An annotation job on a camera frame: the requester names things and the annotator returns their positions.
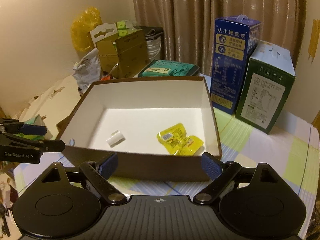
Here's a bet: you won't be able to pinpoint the open brown cardboard box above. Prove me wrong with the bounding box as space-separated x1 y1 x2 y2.
89 23 150 79

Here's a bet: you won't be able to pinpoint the green tissue packs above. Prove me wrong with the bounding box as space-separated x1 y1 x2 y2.
116 20 138 37

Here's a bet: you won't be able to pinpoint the yellow plastic bag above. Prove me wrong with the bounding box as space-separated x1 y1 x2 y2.
71 7 103 52

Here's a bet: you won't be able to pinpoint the green white carton box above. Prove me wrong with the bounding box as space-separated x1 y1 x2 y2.
235 41 296 134

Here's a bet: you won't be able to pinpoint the brown cardboard box white inside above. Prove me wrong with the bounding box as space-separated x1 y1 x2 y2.
57 76 222 181

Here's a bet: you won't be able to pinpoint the green wet wipes pack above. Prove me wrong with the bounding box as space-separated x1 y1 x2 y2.
137 60 200 77

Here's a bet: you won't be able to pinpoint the white crumpled plastic bag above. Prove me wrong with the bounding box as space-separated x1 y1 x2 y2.
73 48 103 94

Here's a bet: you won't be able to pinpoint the yellow snack packet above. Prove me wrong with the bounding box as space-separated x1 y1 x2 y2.
157 123 203 156

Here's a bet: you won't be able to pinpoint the black paper bag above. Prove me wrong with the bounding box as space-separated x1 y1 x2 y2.
139 25 165 60

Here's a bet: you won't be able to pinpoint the blue milk carton box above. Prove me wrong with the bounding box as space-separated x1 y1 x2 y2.
210 15 261 115

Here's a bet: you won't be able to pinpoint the small white tube cap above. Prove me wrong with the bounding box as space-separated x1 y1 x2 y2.
106 131 125 148

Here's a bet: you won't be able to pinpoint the brown curtain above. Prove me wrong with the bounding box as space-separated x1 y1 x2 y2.
130 0 307 77

